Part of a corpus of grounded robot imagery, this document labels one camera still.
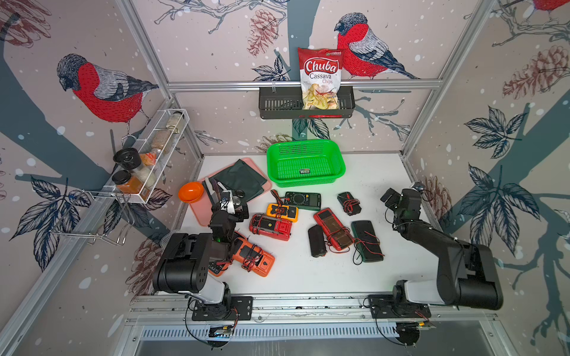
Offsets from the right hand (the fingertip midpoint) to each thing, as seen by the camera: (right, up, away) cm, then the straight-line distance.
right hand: (395, 192), depth 93 cm
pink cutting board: (-86, -7, +8) cm, 87 cm away
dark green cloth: (-71, +5, +18) cm, 73 cm away
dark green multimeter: (-39, -4, +7) cm, 40 cm away
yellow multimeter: (-47, -9, +1) cm, 47 cm away
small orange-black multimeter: (-72, -27, -13) cm, 78 cm away
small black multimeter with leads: (-19, -6, +3) cm, 20 cm away
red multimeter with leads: (-49, -14, -5) cm, 51 cm away
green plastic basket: (-38, +14, +25) cm, 48 cm away
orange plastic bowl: (-92, -1, +10) cm, 93 cm away
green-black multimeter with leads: (-14, -20, -8) cm, 25 cm away
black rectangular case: (-34, -19, -7) cm, 40 cm away
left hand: (-68, -1, -2) cm, 68 cm away
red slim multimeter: (-26, -16, -5) cm, 31 cm away
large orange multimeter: (-59, -23, -12) cm, 65 cm away
